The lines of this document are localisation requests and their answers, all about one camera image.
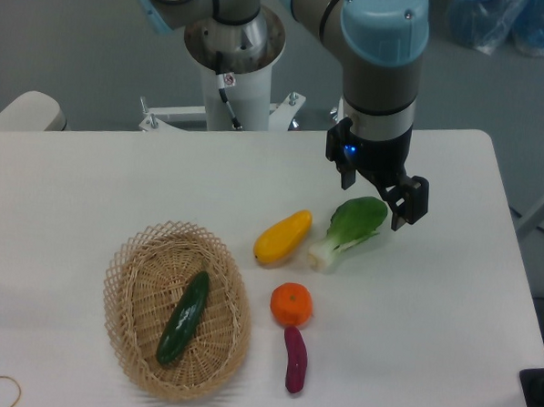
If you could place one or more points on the green bok choy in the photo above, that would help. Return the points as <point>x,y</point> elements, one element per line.
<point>352,223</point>

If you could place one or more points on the black device at edge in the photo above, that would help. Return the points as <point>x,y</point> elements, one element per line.
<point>532,384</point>

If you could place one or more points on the purple sweet potato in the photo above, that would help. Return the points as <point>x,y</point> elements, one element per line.
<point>296,366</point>

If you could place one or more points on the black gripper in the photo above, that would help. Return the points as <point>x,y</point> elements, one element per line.
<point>383,164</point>

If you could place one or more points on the green cucumber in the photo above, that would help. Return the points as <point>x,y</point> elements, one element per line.
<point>183,321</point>

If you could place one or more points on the woven wicker basket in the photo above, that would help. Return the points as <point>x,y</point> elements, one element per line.
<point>144,283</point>

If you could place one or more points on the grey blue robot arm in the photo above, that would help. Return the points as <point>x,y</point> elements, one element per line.
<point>379,45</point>

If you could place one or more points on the blue plastic bag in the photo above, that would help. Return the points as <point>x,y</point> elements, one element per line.
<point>484,25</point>

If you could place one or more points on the white chair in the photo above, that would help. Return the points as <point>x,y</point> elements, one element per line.
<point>33,111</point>

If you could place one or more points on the orange tangerine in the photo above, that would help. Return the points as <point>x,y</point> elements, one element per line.
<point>291,304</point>

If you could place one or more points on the yellow mango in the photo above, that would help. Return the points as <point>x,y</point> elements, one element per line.
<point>282,239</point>

